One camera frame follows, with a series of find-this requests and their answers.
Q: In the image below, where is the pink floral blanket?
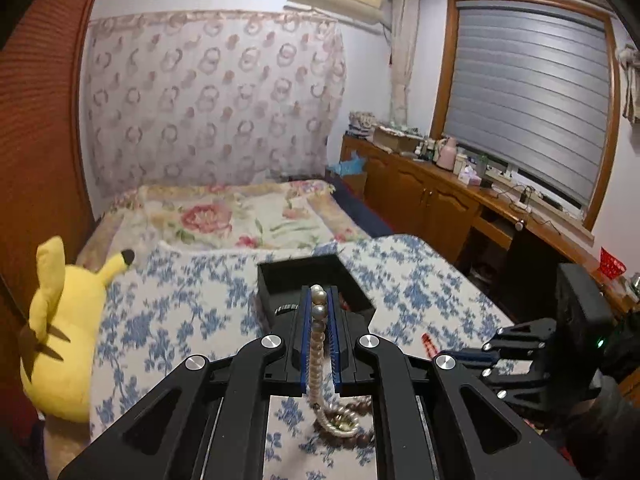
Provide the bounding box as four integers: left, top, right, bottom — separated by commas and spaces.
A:
75, 179, 373, 266

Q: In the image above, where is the person's right forearm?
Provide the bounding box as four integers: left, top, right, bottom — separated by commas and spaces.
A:
562, 372, 640, 480

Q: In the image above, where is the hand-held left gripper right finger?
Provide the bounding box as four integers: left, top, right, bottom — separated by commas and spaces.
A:
327, 286, 583, 480

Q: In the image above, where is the white tied curtain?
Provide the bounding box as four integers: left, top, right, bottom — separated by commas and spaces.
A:
389, 0, 421, 128

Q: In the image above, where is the yellow plush toy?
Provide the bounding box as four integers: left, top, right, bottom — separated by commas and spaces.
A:
19, 236, 137, 423

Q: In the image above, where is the red gift bag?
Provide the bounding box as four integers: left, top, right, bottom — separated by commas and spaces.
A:
599, 246, 628, 278

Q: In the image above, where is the black jewelry box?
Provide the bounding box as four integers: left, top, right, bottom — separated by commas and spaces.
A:
256, 254, 375, 331

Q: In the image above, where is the dark blue bed frame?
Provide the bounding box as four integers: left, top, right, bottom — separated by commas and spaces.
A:
325, 179, 393, 238

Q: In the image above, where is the ring patterned curtain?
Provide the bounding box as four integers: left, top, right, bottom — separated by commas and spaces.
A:
82, 10, 348, 196

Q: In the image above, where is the wooden louvred wardrobe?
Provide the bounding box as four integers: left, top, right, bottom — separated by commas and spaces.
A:
0, 0, 110, 411

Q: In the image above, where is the white pearl necklace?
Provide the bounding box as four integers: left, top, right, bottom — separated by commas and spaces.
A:
305, 284, 361, 438

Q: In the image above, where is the stack of folded cloths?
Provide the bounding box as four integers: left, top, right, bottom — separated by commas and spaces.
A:
347, 111, 376, 138

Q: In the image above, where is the cardboard box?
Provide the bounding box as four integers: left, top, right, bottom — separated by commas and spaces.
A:
372, 126, 421, 155

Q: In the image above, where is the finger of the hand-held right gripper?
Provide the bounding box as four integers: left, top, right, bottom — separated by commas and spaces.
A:
479, 359, 543, 411
452, 319, 557, 362

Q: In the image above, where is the brown bead bracelet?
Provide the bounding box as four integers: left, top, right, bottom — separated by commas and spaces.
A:
312, 395, 376, 448

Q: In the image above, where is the pink thermos jug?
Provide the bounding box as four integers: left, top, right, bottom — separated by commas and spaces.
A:
436, 136, 458, 170

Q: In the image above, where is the blue plastic bag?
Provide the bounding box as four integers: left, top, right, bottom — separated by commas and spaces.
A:
327, 152, 368, 177

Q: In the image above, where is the long wooden cabinet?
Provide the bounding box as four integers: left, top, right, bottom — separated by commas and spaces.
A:
340, 132, 640, 316

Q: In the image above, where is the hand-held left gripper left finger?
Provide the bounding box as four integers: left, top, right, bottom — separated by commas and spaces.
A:
57, 285, 314, 480

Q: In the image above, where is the grey window blind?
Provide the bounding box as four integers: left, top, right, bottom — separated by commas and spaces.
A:
442, 0, 613, 211

